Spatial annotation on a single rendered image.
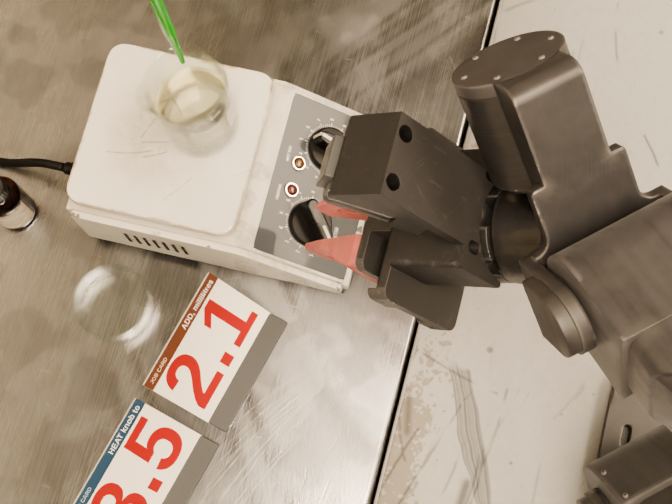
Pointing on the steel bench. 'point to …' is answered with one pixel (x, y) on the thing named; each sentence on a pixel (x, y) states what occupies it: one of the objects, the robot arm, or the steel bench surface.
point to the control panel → (289, 250)
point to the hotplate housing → (113, 226)
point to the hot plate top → (164, 153)
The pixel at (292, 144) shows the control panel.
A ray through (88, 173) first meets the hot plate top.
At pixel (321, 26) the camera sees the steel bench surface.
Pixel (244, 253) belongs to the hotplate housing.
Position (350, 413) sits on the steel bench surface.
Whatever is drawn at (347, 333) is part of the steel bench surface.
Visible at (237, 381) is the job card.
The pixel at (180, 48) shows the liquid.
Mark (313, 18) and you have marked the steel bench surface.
